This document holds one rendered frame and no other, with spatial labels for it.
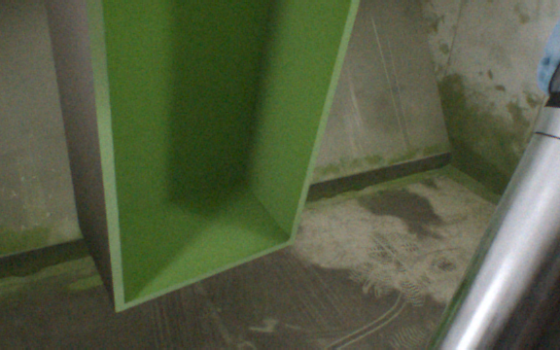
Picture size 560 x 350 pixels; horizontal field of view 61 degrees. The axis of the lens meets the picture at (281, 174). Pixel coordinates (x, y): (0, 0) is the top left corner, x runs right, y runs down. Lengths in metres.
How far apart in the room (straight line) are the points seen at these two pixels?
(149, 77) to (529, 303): 1.16
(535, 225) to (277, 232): 1.29
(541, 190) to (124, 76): 1.13
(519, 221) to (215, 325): 1.60
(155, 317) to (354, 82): 1.67
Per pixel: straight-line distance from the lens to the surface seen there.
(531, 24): 2.79
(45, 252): 2.23
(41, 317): 2.09
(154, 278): 1.49
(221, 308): 1.98
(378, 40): 2.99
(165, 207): 1.69
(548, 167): 0.42
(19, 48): 2.34
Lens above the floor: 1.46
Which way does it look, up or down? 30 degrees down
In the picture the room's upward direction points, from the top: 4 degrees clockwise
